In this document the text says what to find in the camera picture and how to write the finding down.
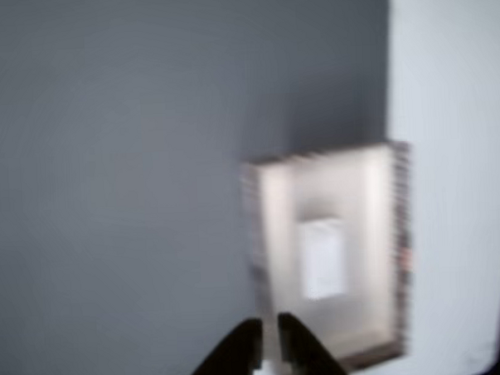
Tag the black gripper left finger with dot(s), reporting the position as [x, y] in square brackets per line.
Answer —
[232, 358]

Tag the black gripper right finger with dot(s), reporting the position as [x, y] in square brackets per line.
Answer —
[307, 355]

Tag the white rectangular block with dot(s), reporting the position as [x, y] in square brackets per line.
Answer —
[323, 259]

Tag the patterned cardboard box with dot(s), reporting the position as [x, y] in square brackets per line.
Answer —
[368, 232]

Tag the grey desk mat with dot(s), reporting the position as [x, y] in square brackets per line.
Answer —
[108, 181]

